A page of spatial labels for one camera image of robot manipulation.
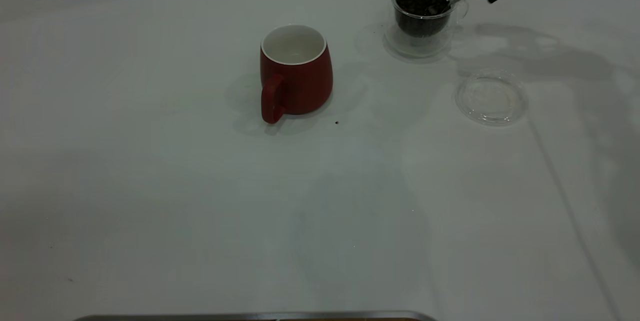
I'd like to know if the red ceramic mug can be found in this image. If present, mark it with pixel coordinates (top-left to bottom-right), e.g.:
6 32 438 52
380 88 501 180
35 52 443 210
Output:
259 24 334 125

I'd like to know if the coffee beans heap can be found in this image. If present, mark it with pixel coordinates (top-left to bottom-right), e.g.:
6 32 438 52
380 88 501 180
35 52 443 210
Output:
395 0 451 38

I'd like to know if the clear glass cup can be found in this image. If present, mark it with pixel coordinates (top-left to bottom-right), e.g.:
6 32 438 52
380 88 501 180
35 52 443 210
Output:
384 0 470 58

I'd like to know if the clear glass saucer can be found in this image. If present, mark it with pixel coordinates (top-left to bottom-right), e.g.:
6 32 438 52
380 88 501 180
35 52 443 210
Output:
455 70 529 127

